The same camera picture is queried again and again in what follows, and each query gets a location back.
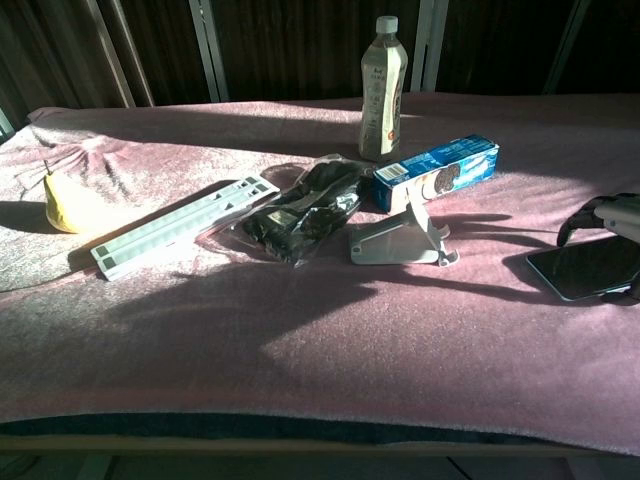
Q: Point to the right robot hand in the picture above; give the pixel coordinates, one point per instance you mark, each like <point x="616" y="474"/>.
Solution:
<point x="607" y="210"/>

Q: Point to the black smartphone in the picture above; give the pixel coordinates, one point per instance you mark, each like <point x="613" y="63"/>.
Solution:
<point x="582" y="267"/>

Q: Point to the blue toothpaste box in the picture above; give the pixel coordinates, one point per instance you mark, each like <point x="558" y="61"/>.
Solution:
<point x="440" y="167"/>

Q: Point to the silver flat box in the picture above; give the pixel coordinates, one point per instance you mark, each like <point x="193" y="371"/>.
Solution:
<point x="395" y="242"/>

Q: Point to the milk tea bottle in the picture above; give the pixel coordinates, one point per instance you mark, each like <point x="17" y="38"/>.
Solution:
<point x="382" y="100"/>

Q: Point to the black items in plastic bag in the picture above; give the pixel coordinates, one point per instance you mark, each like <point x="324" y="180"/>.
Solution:
<point x="310" y="210"/>

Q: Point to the pink tablecloth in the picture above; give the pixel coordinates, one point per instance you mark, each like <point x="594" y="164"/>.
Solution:
<point x="320" y="325"/>

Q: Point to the yellow pear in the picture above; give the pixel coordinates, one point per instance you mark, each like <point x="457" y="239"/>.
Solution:
<point x="62" y="207"/>

